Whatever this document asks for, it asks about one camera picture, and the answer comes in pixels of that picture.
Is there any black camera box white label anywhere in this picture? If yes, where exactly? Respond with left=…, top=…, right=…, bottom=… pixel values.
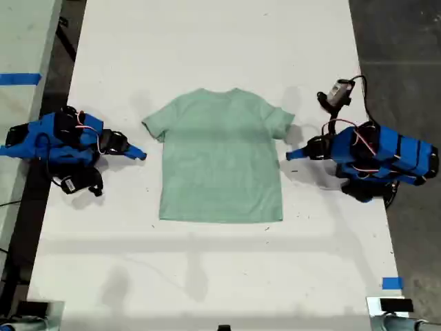
left=60, top=175, right=77, bottom=195

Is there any black base cable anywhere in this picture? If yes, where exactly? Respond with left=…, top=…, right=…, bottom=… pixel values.
left=382, top=181, right=401, bottom=210

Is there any grey black camera box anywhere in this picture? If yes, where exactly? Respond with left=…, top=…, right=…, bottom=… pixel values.
left=327, top=79, right=354, bottom=104

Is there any grey tube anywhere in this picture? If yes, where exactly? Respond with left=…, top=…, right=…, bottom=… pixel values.
left=370, top=314, right=441, bottom=331
left=0, top=316, right=52, bottom=331

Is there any black camera stalk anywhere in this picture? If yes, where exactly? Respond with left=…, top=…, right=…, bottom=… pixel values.
left=316, top=90, right=353, bottom=122
left=74, top=168, right=104, bottom=197

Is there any pale green T-shirt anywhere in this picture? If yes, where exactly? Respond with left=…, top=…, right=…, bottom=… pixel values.
left=141, top=88, right=296, bottom=224

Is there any long blue tape strip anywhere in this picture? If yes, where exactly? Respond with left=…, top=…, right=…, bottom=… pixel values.
left=0, top=72, right=43, bottom=86

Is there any small black box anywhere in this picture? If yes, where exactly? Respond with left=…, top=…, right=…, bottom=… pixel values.
left=16, top=301, right=50, bottom=316
left=380, top=298, right=414, bottom=313

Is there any black camera cable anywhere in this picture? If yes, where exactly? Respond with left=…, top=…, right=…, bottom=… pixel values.
left=349, top=74, right=378, bottom=127
left=35, top=133, right=65, bottom=187

